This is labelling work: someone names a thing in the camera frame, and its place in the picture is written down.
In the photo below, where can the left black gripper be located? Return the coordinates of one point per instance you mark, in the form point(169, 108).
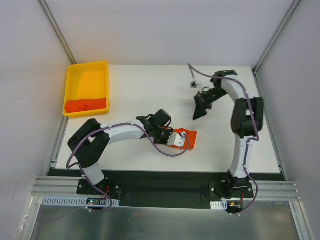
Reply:
point(164, 136)

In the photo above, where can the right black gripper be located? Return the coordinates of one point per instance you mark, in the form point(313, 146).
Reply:
point(202, 102)

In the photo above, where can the orange t shirt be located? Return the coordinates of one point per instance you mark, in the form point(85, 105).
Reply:
point(83, 105)
point(190, 138)

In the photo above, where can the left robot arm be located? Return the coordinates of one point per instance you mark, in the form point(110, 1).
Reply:
point(90, 141)

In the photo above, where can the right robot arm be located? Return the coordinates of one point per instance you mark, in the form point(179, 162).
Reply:
point(246, 122)

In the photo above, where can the yellow plastic bin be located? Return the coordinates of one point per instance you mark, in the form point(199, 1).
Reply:
point(87, 81)

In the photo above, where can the rolled orange t shirt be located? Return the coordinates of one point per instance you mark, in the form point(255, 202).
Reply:
point(83, 105)

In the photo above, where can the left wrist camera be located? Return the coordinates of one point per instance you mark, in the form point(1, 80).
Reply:
point(176, 140)

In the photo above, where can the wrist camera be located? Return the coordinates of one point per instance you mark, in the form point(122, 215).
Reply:
point(176, 140)
point(196, 85)

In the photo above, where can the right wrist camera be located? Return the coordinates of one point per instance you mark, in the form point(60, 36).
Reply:
point(196, 85)

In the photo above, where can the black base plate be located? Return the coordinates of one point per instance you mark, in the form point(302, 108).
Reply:
point(151, 189)

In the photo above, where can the right white cable duct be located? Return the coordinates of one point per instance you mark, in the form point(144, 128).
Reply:
point(218, 205)

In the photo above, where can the white cable duct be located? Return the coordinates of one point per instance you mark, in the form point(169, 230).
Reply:
point(65, 201)
point(218, 205)

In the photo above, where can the aluminium front rail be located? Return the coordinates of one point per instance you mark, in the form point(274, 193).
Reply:
point(67, 186)

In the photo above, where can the left white cable duct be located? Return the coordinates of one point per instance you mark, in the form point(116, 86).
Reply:
point(65, 201)

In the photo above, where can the right aluminium frame post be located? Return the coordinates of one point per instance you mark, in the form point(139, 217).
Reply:
point(293, 7)

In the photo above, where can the aluminium frame post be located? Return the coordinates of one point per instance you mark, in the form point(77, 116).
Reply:
point(57, 30)
point(293, 7)

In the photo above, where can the left aluminium frame post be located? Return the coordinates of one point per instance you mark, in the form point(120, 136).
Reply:
point(57, 30)

